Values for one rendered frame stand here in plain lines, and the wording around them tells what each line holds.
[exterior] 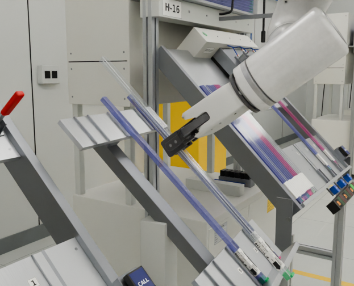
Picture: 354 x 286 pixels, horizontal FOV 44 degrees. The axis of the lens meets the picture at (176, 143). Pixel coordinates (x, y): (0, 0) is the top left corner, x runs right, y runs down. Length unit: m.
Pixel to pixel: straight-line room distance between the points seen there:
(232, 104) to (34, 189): 0.38
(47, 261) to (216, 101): 0.36
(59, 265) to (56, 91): 2.49
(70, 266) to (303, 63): 0.47
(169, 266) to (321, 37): 0.57
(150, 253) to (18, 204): 2.15
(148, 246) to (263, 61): 0.48
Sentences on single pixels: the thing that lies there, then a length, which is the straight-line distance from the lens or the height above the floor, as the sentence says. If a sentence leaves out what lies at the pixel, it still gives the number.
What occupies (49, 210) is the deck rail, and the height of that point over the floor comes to 0.89.
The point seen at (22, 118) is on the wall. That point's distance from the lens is 2.99.
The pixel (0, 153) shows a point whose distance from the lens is 0.83.
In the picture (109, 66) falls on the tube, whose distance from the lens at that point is 0.83.
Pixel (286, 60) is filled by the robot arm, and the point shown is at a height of 1.15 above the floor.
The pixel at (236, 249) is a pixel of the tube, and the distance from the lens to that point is 0.90.
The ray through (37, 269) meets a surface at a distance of 0.72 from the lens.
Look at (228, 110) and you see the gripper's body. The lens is 0.69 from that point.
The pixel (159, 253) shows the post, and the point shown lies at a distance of 0.95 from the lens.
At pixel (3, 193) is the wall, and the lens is 2.97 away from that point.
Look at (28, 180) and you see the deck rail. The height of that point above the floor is 0.94.
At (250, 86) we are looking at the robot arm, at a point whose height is 1.11.
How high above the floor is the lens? 1.13
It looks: 9 degrees down
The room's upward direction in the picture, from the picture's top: straight up
